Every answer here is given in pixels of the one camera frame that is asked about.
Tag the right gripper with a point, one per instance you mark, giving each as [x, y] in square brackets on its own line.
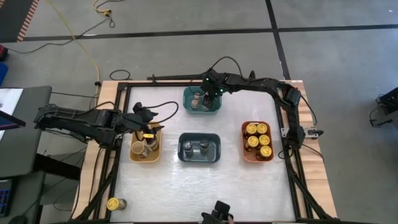
[213, 84]

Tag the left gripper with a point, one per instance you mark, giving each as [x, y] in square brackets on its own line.
[141, 116]

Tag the black-lid glass spice jar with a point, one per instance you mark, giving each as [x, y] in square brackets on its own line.
[187, 146]
[204, 144]

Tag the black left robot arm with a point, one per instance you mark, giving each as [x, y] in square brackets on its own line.
[77, 119]

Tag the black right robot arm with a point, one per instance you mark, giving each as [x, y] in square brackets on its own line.
[280, 90]

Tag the teal plastic bin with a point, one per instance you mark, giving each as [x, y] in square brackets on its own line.
[189, 107]

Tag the yellow plastic bin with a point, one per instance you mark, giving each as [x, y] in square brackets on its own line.
[146, 157]

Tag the long black bar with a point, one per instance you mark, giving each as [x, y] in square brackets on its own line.
[177, 76]

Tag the dark blue plastic bin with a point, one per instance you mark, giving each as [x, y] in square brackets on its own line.
[199, 158]

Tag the orange plastic bin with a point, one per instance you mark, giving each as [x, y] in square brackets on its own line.
[248, 155]

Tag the black stand base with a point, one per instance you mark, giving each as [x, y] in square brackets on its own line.
[56, 166]

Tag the person's hand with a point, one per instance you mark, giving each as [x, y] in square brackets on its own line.
[230, 220]

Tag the grey desk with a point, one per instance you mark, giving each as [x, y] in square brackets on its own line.
[31, 149]

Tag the dark tablet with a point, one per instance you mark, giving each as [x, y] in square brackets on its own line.
[7, 123]

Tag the white paper sheet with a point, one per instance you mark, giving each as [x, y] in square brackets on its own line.
[11, 99]

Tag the blue object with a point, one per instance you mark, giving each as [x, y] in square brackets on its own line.
[2, 73]

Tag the red object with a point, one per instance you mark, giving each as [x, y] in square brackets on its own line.
[2, 53]

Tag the black equipment box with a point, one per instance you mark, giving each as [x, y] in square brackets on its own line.
[390, 101]

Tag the black orange-striped floor mat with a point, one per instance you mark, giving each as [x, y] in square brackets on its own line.
[12, 18]

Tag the black aluminium table frame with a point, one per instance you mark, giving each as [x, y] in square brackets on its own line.
[155, 83]

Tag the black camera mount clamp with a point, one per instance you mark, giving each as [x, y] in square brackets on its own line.
[252, 75]

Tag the small black frame clamp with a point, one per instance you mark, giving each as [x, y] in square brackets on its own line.
[153, 79]

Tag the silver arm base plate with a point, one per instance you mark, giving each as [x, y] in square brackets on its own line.
[312, 132]

